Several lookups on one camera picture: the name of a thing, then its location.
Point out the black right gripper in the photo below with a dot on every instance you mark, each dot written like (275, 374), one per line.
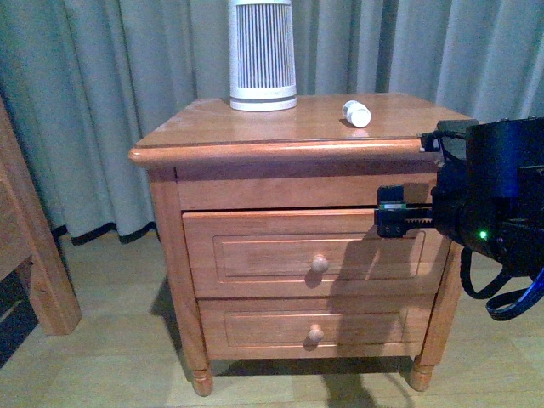
(489, 192)

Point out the white medicine bottle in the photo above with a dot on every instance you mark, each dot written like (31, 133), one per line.
(356, 114)

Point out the wooden drawer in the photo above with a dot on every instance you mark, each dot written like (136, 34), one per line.
(310, 253)
(315, 327)

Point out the wooden nightstand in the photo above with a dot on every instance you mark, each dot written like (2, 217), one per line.
(210, 158)

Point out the white tower air purifier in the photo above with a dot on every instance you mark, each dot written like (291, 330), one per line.
(262, 75)

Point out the grey curtain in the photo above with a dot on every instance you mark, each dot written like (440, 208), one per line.
(83, 81)

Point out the wooden bed frame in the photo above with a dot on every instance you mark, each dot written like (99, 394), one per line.
(27, 244)

